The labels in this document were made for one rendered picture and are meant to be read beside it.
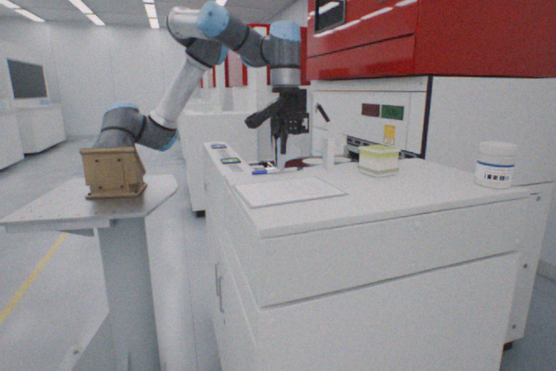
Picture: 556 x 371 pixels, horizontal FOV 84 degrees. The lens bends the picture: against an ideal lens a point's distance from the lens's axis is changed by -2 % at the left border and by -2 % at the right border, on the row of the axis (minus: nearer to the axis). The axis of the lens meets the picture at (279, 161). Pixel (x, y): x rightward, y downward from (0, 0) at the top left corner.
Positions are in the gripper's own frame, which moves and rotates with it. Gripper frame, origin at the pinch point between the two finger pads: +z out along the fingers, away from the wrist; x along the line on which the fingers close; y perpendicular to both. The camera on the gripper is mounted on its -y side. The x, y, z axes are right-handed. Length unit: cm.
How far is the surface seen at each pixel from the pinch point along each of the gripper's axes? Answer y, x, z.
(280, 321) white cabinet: -10.2, -30.6, 20.8
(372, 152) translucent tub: 20.7, -11.2, -4.1
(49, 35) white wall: -279, 810, -175
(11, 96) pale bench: -284, 590, -31
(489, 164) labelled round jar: 39.5, -27.7, -2.8
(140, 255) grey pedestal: -40, 40, 38
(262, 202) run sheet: -10.1, -20.7, 2.2
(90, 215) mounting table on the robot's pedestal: -50, 24, 16
